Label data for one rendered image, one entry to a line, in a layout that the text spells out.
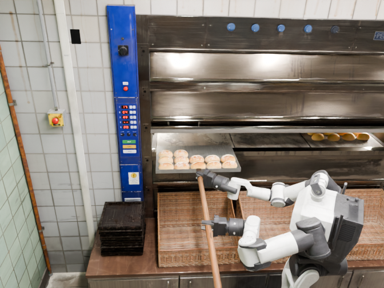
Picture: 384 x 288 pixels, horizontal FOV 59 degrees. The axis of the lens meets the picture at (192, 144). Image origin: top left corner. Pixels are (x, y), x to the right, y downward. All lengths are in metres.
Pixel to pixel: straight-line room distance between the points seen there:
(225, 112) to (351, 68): 0.87
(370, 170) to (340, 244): 1.30
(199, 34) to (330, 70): 0.89
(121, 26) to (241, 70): 0.79
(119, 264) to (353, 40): 2.11
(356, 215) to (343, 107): 1.06
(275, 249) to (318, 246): 0.18
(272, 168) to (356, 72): 0.87
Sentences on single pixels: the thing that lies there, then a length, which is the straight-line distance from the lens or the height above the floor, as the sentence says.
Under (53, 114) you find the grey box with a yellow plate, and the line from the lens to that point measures 2.35.
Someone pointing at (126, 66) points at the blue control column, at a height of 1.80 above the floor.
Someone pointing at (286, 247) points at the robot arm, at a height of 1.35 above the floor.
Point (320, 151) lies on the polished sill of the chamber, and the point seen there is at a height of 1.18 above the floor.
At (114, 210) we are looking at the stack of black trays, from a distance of 2.50.
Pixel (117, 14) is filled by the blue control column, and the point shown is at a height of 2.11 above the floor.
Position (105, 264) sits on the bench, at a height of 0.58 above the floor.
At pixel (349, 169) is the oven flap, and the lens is 2.89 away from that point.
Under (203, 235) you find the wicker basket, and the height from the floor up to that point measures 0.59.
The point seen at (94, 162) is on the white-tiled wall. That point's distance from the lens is 2.53.
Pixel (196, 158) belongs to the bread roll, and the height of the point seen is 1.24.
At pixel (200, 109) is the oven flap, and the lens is 2.30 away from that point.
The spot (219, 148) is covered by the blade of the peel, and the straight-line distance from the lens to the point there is 2.49.
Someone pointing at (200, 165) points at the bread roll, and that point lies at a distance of 2.20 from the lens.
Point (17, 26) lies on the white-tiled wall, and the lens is 2.32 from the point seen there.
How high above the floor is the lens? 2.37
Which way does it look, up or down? 28 degrees down
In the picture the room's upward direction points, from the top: 2 degrees clockwise
